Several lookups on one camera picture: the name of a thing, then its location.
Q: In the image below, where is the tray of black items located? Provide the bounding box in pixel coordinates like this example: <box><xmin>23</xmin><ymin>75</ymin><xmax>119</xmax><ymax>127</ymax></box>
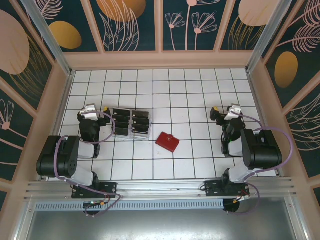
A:
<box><xmin>110</xmin><ymin>106</ymin><xmax>154</xmax><ymax>141</ymax></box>

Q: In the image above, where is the red leather card holder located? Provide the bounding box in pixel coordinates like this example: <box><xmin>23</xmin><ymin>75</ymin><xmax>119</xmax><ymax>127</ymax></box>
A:
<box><xmin>154</xmin><ymin>131</ymin><xmax>181</xmax><ymax>154</ymax></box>

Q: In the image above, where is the grey sheet metal shelf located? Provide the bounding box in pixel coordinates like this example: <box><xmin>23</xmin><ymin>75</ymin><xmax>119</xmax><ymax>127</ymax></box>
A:
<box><xmin>14</xmin><ymin>196</ymin><xmax>310</xmax><ymax>240</ymax></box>

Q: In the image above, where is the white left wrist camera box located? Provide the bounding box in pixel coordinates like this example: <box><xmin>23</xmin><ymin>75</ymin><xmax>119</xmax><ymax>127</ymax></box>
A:
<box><xmin>81</xmin><ymin>103</ymin><xmax>100</xmax><ymax>121</ymax></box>

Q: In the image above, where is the aluminium table edge rail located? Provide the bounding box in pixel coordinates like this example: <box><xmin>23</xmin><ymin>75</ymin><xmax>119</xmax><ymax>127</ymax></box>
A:
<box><xmin>37</xmin><ymin>70</ymin><xmax>76</xmax><ymax>181</ymax></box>
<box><xmin>246</xmin><ymin>70</ymin><xmax>281</xmax><ymax>177</ymax></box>

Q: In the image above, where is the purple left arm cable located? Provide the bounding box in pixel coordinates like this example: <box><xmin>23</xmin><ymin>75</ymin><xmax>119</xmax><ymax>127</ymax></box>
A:
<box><xmin>53</xmin><ymin>111</ymin><xmax>123</xmax><ymax>218</ymax></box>

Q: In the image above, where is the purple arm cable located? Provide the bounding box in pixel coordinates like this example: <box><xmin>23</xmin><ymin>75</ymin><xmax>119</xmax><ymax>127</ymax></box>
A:
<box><xmin>226</xmin><ymin>111</ymin><xmax>295</xmax><ymax>216</ymax></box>
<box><xmin>53</xmin><ymin>111</ymin><xmax>123</xmax><ymax>218</ymax></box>

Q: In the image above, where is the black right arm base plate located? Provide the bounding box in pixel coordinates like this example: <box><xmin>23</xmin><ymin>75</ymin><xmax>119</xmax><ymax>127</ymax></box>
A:
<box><xmin>204</xmin><ymin>180</ymin><xmax>251</xmax><ymax>198</ymax></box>

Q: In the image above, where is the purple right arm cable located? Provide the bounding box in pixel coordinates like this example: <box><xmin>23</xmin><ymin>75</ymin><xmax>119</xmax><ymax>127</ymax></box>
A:
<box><xmin>226</xmin><ymin>111</ymin><xmax>295</xmax><ymax>216</ymax></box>

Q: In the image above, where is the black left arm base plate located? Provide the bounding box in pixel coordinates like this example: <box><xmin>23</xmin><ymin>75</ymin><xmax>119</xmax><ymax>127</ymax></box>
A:
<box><xmin>71</xmin><ymin>181</ymin><xmax>118</xmax><ymax>200</ymax></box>

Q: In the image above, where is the red black power wire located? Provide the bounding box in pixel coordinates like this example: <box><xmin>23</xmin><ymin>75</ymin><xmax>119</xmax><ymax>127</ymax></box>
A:
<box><xmin>83</xmin><ymin>191</ymin><xmax>113</xmax><ymax>209</ymax></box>
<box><xmin>233</xmin><ymin>189</ymin><xmax>251</xmax><ymax>204</ymax></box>

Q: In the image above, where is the black round cable grommet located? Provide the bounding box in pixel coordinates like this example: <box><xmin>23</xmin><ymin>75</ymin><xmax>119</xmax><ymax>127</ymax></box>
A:
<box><xmin>222</xmin><ymin>199</ymin><xmax>242</xmax><ymax>216</ymax></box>
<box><xmin>83</xmin><ymin>206</ymin><xmax>101</xmax><ymax>218</ymax></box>

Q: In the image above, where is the aluminium frame post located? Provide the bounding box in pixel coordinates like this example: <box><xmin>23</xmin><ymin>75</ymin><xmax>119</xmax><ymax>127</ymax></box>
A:
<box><xmin>19</xmin><ymin>0</ymin><xmax>76</xmax><ymax>77</ymax></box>
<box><xmin>244</xmin><ymin>0</ymin><xmax>294</xmax><ymax>75</ymax></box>

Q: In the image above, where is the aluminium mounting rail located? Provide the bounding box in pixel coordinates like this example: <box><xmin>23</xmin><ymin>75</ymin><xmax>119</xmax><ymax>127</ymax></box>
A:
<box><xmin>23</xmin><ymin>176</ymin><xmax>298</xmax><ymax>202</ymax></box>

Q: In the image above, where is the grey slotted cable duct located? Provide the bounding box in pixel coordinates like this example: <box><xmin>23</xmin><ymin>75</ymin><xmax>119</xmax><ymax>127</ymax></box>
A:
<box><xmin>34</xmin><ymin>199</ymin><xmax>225</xmax><ymax>211</ymax></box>

